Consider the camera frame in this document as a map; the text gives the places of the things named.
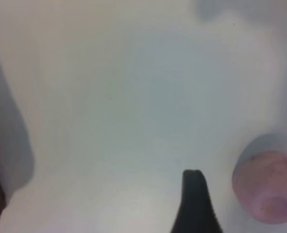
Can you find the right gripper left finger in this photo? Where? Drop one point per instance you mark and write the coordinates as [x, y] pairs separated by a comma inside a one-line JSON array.
[[196, 206]]

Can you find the pink apple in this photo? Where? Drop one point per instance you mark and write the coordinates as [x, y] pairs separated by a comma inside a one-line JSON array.
[[267, 187]]

